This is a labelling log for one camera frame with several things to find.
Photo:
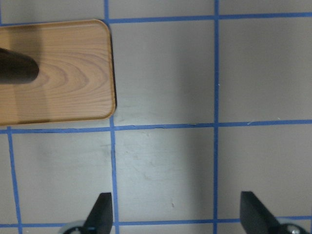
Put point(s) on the wooden tray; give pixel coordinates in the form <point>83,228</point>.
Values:
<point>76,73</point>

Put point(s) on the black wine bottle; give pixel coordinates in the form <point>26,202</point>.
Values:
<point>17,68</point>

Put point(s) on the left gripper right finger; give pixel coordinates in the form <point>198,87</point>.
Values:
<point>255,218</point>

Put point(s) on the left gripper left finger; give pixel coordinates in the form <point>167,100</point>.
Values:
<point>100,218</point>

